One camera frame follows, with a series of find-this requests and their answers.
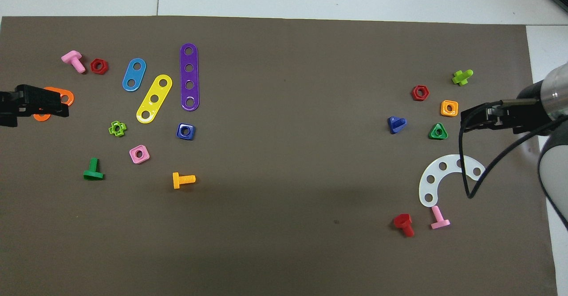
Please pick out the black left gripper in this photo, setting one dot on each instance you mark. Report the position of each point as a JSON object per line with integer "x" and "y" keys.
{"x": 8, "y": 109}

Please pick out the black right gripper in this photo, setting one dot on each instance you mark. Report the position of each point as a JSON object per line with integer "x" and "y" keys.
{"x": 528, "y": 109}

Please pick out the blue triangle-head plastic screw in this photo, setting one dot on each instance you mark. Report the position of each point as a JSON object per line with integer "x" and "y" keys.
{"x": 394, "y": 125}

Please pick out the blue square plastic nut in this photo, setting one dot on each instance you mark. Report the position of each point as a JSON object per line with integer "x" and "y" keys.
{"x": 179, "y": 135}

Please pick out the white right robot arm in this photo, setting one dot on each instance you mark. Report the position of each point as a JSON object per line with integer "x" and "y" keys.
{"x": 557, "y": 87}

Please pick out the orange square plastic nut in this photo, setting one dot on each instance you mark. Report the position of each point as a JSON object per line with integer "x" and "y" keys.
{"x": 443, "y": 112}

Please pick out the lime green cross screw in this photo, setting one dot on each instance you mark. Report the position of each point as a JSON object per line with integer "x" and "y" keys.
{"x": 461, "y": 77}

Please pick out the green triangular plastic nut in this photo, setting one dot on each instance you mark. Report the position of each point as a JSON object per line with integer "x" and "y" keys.
{"x": 432, "y": 135}

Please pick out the pink plastic screw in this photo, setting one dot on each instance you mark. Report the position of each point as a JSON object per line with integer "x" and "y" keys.
{"x": 73, "y": 58}
{"x": 437, "y": 214}

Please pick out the red hexagonal plastic nut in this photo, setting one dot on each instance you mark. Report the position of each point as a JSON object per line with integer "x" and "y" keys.
{"x": 93, "y": 66}
{"x": 415, "y": 93}

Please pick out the lime green cross nut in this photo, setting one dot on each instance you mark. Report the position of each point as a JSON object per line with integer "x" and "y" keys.
{"x": 112, "y": 129}

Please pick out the dark green plastic screw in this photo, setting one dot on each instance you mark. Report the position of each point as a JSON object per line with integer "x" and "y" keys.
{"x": 93, "y": 165}

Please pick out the pink square plastic nut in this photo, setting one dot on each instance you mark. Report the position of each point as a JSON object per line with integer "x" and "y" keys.
{"x": 133, "y": 158}

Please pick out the red hexagon-head plastic screw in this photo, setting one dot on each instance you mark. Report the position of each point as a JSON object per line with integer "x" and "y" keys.
{"x": 403, "y": 220}

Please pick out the orange plastic screw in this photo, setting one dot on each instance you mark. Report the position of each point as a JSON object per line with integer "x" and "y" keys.
{"x": 186, "y": 179}

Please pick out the orange heart-shaped plate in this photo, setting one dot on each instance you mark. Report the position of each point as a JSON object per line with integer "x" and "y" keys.
{"x": 70, "y": 97}

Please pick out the white curved five-hole plate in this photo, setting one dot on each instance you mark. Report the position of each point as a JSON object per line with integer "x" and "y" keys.
{"x": 435, "y": 171}

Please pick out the blue two-hole plate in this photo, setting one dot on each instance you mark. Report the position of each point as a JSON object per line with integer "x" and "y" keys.
{"x": 134, "y": 74}

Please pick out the yellow three-hole plate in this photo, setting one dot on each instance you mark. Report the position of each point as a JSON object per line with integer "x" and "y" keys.
{"x": 150, "y": 106}

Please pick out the purple four-hole plate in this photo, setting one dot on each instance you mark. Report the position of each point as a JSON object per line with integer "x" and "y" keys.
{"x": 189, "y": 76}

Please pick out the brown table mat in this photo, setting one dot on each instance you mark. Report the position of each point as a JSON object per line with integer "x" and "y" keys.
{"x": 284, "y": 109}

